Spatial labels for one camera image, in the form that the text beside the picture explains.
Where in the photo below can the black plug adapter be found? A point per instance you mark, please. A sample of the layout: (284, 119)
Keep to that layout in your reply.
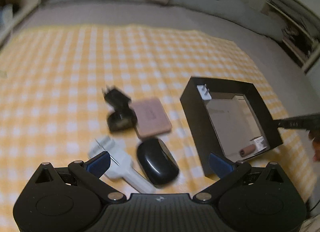
(116, 98)

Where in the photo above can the white window shelf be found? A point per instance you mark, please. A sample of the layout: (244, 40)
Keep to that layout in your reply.
(300, 28)

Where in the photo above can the black box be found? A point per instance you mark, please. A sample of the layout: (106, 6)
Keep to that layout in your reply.
(234, 118)

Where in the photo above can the small pink tube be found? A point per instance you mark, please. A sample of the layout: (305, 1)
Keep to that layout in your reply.
(244, 152)

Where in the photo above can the black computer mouse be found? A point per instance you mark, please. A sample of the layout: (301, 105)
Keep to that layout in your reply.
(157, 162)

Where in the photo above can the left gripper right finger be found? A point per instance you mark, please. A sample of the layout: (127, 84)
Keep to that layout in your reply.
(229, 174)

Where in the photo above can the white charger plug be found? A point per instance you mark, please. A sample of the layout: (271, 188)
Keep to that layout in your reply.
(204, 92)

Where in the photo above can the white long plug device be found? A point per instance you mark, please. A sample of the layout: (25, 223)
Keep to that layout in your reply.
(121, 165)

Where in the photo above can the pink leather card case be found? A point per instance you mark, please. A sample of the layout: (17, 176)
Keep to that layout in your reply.
(152, 119)

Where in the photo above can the round black jar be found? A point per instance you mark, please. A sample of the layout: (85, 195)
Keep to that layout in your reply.
(121, 120)

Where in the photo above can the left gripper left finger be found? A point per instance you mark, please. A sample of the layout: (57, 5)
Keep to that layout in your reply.
(89, 173)

